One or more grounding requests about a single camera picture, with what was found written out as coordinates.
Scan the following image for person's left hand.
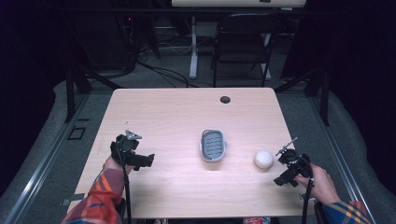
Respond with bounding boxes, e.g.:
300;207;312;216
103;155;135;175

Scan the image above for white desk leg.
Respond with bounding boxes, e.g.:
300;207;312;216
189;16;201;80

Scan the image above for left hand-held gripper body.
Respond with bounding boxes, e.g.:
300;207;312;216
110;130;143;166

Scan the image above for grey soap dish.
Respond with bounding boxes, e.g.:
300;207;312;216
199;129;228;163

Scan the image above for person's right hand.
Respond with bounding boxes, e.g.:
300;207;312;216
295;163;343;206

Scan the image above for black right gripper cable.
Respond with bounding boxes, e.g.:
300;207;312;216
301;176;315;224

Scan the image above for black floor cables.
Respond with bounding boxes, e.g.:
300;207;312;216
135;43;201;89

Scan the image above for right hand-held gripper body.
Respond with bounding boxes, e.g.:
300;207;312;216
275;136;313;177

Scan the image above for round white soap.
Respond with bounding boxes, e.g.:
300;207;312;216
253;149;275;170

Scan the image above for aluminium floor rail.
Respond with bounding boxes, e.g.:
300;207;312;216
310;96;378;224
2;92;92;224

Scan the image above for black folding chair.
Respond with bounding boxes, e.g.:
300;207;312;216
211;13;284;89

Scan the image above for red patterned cloth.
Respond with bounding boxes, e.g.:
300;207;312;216
243;217;272;224

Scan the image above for dark computer case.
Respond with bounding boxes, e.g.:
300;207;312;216
92;13;139;71

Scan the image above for grey tape strip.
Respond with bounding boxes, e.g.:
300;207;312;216
60;192;86;207

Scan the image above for black metal stand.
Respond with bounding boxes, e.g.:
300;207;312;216
64;64;123;124
274;65;332;127

